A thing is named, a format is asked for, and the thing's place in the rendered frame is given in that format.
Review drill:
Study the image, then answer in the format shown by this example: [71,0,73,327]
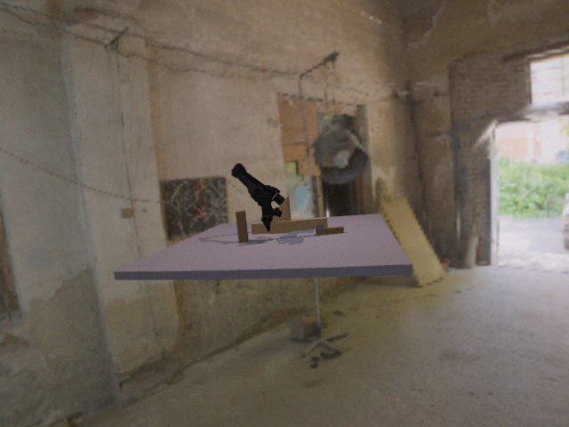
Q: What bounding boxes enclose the long tan wooden rail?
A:
[251,218,328,235]

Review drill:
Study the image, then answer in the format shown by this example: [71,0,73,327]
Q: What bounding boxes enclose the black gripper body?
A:
[261,204,273,222]

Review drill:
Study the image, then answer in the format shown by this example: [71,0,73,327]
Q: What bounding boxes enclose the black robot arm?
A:
[231,163,286,217]

